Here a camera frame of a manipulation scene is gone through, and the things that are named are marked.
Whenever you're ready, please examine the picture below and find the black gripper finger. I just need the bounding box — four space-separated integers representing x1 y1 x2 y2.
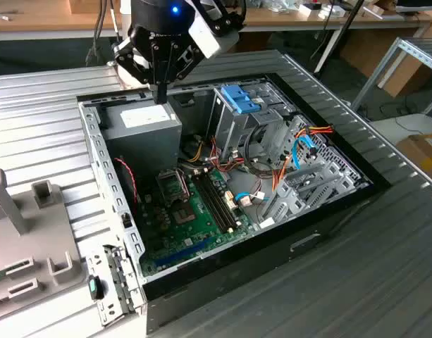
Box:
159 37 206 105
113 37 161 105

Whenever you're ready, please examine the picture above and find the long blue data wire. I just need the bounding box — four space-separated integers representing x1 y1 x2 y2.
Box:
291 135 321 170

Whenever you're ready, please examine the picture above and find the orange power wire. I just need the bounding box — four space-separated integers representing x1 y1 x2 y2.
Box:
271 123 335 193

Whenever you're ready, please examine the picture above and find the grey metal disk bay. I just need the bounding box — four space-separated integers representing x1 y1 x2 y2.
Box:
259 114 374 228

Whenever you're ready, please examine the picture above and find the grey power supply unit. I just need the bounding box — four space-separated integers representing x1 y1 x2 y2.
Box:
101 98 183 182

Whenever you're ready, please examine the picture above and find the grey metal optical drive cage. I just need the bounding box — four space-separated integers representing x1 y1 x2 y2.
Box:
206 79 296 161

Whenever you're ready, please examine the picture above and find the wooden desk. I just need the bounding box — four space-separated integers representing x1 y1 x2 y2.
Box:
0 0 125 42
238 0 432 36

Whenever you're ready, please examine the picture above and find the metal socket cover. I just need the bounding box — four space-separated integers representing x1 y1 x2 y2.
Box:
155 169 189 206

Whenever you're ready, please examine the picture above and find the white box black lid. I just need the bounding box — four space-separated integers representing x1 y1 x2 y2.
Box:
299 2 322 17

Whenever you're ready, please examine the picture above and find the black RAM slot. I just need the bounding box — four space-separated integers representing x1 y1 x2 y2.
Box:
193 175 228 234
209 173 240 230
204 174 235 232
198 174 232 233

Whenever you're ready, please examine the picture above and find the plain white box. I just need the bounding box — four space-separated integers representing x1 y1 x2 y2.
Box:
317 5 347 19

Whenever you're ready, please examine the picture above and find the CPU socket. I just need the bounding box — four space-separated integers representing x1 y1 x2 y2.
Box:
170 206 198 228

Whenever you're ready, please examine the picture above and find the thin black pole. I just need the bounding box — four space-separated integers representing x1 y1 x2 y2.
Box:
337 0 365 38

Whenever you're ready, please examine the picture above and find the green motherboard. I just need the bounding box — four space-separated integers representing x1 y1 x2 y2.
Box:
136 168 261 281

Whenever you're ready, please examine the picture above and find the flat cardboard piece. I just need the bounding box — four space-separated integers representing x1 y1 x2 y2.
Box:
363 5 405 20

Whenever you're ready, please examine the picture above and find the blue expansion slot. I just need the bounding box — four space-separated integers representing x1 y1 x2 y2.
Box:
154 238 212 269

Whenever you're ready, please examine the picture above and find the grey parts rack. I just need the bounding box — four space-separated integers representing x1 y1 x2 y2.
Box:
0 168 87 321

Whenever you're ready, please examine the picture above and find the black open PC case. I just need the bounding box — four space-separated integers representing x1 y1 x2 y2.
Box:
76 72 393 335

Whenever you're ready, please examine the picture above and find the white board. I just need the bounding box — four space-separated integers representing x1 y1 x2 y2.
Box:
369 112 432 149

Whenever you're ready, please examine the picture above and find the large cardboard box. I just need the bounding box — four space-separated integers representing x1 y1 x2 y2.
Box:
338 27 432 99

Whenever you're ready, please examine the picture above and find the black monitor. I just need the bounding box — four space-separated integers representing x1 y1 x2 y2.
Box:
395 0 428 15

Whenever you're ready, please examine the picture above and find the black latch with teal tab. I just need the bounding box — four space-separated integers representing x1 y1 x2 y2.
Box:
87 275 106 301

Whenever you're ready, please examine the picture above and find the cardboard box with label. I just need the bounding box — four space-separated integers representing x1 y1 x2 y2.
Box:
395 132 432 184

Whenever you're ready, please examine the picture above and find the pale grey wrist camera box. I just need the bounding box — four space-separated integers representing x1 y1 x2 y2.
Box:
187 13 240 60

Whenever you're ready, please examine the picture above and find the black hanging cable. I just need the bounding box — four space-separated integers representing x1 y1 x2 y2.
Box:
84 0 115 68

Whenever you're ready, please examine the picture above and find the blue plastic drive bracket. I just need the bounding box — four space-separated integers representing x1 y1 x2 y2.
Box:
221 84 264 115

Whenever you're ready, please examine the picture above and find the orange yellow wire bundle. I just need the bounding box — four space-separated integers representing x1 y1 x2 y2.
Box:
180 133 247 175

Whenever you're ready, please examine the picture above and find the black looped wire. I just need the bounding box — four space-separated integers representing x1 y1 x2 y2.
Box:
245 125 275 179

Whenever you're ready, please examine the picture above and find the thin wire locking lever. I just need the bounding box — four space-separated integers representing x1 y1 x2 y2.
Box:
178 168 189 200

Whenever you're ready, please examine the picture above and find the black case fan red wire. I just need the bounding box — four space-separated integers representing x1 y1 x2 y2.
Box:
113 156 142 213

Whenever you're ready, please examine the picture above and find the short blue wire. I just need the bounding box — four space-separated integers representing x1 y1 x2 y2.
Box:
235 191 270 208

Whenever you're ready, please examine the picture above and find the metal expansion bracket plate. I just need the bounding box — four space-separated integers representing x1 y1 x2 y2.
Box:
85 244 149 327

